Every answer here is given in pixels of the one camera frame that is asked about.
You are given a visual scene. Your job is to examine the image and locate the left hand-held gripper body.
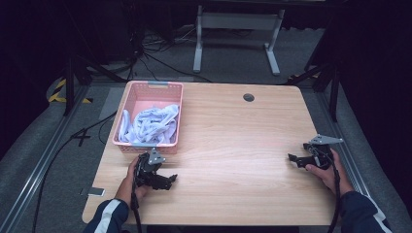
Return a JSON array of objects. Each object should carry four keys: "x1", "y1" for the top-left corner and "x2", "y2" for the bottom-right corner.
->
[{"x1": 133, "y1": 148, "x2": 167, "y2": 189}]

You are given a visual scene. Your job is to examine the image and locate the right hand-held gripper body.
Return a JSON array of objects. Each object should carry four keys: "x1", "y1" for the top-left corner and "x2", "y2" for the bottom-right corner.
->
[{"x1": 302, "y1": 134, "x2": 345, "y2": 170}]

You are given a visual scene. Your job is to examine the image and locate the white patterned towel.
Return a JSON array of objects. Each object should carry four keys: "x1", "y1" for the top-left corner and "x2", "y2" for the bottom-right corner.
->
[{"x1": 118, "y1": 103, "x2": 181, "y2": 146}]

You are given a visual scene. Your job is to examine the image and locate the pink plastic basket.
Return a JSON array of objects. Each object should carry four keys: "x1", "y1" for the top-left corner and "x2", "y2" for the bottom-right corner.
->
[{"x1": 112, "y1": 81, "x2": 185, "y2": 155}]

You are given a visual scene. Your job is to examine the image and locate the person's left hand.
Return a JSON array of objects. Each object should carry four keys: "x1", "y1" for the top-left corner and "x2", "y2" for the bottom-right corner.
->
[{"x1": 125, "y1": 155, "x2": 153, "y2": 200}]

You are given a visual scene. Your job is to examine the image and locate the person's right hand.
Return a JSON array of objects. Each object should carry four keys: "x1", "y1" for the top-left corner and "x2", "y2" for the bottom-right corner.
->
[{"x1": 304, "y1": 149, "x2": 345, "y2": 195}]

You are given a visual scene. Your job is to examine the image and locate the grey tape strip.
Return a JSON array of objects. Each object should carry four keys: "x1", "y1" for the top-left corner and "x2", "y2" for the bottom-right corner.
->
[{"x1": 80, "y1": 186, "x2": 107, "y2": 198}]

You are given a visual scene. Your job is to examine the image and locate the black metal stand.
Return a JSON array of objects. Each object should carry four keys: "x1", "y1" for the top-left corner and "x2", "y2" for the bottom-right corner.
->
[
  {"x1": 286, "y1": 61, "x2": 342, "y2": 123},
  {"x1": 62, "y1": 0, "x2": 128, "y2": 117}
]

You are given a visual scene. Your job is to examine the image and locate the aluminium floor rail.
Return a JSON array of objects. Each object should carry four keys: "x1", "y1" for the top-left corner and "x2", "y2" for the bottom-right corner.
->
[
  {"x1": 315, "y1": 90, "x2": 389, "y2": 233},
  {"x1": 0, "y1": 83, "x2": 90, "y2": 233}
]

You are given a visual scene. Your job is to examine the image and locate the left hand-held gripper cable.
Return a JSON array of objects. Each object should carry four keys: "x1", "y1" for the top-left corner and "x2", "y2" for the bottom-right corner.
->
[{"x1": 129, "y1": 161, "x2": 144, "y2": 233}]

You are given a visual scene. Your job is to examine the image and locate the hand-held gripper cable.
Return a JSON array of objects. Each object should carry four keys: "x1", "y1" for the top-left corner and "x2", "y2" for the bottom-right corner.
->
[
  {"x1": 129, "y1": 161, "x2": 144, "y2": 233},
  {"x1": 326, "y1": 151, "x2": 343, "y2": 233}
]

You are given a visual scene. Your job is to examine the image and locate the right hand-held gripper cable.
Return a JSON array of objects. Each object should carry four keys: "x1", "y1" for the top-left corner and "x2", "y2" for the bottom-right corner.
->
[{"x1": 326, "y1": 151, "x2": 343, "y2": 233}]

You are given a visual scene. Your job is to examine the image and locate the long black floor cable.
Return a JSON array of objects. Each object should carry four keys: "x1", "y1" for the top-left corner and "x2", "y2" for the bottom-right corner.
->
[{"x1": 31, "y1": 111, "x2": 119, "y2": 233}]

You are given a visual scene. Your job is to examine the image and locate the bundle of black floor cables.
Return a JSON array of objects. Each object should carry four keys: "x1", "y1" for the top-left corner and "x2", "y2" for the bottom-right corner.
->
[{"x1": 126, "y1": 27, "x2": 214, "y2": 83}]

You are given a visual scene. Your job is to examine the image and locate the white metal desk frame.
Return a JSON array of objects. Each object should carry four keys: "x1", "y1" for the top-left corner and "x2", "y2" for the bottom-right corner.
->
[{"x1": 192, "y1": 4, "x2": 286, "y2": 77}]

